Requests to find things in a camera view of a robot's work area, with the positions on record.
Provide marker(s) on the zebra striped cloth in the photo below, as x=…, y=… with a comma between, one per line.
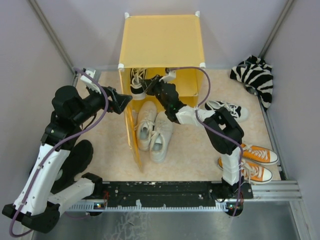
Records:
x=257, y=78

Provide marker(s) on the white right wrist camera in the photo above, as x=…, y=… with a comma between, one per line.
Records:
x=169, y=76

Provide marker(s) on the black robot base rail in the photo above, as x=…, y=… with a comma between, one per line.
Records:
x=170, y=196

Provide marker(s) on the black white sneaker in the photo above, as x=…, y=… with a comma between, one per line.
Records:
x=239, y=113
x=136, y=89

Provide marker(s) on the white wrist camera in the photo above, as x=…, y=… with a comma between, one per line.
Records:
x=169, y=76
x=94, y=74

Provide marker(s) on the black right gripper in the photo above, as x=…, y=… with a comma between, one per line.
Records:
x=155, y=82

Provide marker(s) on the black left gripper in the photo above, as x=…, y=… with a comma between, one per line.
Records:
x=123, y=100

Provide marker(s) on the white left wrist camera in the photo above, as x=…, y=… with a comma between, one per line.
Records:
x=94, y=74

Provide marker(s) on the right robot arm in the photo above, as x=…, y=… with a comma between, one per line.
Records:
x=223, y=131

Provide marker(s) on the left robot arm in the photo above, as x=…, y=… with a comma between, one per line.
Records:
x=59, y=179

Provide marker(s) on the orange sneaker near one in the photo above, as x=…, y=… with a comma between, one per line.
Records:
x=253, y=173

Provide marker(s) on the yellow plastic shoe cabinet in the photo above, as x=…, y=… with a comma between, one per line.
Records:
x=156, y=42

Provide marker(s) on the orange sneaker one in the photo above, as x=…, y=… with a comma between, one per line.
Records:
x=253, y=173
x=259, y=155

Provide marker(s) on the white sneaker one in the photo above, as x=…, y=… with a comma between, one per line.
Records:
x=145, y=125
x=160, y=138

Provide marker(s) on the orange sneaker far one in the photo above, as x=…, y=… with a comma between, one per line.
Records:
x=259, y=155

